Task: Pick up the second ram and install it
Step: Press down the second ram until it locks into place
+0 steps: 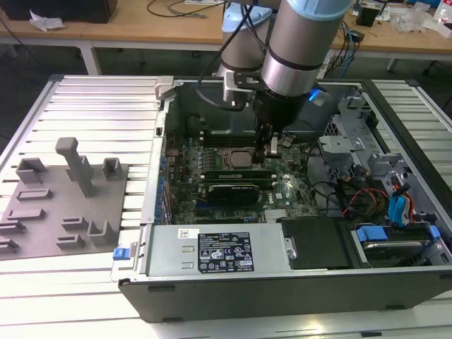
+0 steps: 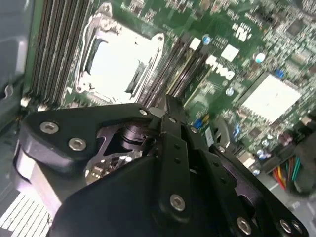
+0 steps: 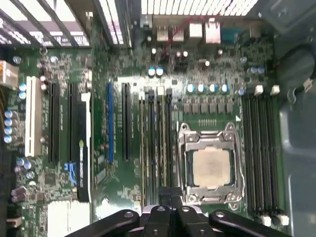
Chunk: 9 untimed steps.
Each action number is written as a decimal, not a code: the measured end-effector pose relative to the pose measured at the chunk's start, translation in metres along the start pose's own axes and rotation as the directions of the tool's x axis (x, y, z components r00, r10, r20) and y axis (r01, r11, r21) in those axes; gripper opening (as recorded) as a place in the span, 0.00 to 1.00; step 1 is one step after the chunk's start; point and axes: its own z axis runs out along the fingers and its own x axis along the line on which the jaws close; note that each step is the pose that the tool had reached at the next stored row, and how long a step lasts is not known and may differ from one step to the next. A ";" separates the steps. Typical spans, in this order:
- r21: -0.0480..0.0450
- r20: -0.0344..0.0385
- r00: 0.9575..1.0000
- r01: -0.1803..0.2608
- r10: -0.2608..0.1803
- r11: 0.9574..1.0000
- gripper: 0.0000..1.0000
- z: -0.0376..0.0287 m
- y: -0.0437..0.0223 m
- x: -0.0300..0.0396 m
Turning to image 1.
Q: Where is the red yellow wire bundle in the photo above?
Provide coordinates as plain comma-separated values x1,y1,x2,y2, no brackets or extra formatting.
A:
344,189,389,217

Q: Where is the hard disk in blue carrier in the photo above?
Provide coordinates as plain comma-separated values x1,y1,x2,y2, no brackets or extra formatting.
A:
349,224,441,268

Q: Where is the crumpled white paper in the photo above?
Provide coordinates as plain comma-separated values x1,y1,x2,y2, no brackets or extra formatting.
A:
29,9,67,33

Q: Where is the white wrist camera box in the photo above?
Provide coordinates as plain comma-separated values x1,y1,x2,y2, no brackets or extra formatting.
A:
221,69,265,109

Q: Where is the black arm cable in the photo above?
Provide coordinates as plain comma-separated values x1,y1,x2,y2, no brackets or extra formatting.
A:
196,0,257,111

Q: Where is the black PC case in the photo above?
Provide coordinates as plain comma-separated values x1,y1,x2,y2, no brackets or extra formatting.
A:
111,78,452,324

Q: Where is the green motherboard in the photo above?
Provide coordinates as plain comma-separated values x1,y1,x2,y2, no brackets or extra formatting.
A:
158,129,319,226

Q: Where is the small black box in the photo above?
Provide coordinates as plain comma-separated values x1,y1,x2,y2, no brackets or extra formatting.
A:
355,6,381,28

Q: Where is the CPU socket with CPU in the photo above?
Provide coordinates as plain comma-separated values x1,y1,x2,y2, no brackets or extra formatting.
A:
217,145,268,172

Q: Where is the silver power supply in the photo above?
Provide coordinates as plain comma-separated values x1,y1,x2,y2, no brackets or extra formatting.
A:
141,223,297,279

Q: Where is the black power supply label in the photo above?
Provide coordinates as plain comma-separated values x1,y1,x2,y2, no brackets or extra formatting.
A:
196,231,255,275

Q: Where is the white and red box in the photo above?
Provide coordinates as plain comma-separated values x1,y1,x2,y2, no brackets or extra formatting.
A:
433,0,452,39

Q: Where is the silver chipset heatsink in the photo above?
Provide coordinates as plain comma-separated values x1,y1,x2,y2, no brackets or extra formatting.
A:
263,209,287,224

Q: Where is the large black box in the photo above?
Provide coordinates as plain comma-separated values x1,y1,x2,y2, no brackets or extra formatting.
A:
0,0,118,25

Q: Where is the silver drive cage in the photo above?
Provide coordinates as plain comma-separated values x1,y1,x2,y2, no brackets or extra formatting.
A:
316,93,452,268

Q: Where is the silver case latch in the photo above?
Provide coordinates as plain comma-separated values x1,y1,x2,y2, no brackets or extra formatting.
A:
154,75,176,102

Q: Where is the clear plastic bag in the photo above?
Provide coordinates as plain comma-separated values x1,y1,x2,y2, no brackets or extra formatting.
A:
390,1,437,35

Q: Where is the installed green RAM stick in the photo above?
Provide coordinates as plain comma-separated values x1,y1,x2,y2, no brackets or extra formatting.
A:
203,127,257,138

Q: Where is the wooden desk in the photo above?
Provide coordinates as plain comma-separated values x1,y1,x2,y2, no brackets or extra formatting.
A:
0,0,452,77

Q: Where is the black graphics card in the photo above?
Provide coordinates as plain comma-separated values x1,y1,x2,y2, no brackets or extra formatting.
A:
206,182,261,206

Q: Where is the gray parts rack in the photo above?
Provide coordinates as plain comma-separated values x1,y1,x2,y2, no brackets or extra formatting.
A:
0,136,130,262

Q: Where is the black RAM slot row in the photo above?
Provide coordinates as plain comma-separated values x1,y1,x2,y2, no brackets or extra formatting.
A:
199,169,278,189
198,127,258,149

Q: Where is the blue data wire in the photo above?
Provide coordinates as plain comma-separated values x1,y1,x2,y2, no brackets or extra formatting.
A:
387,176,415,227

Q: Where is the black plastic drive cover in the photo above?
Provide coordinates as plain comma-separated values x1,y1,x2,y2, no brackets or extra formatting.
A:
276,216,355,272

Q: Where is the black wire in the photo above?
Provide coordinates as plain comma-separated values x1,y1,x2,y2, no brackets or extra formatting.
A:
305,143,342,216

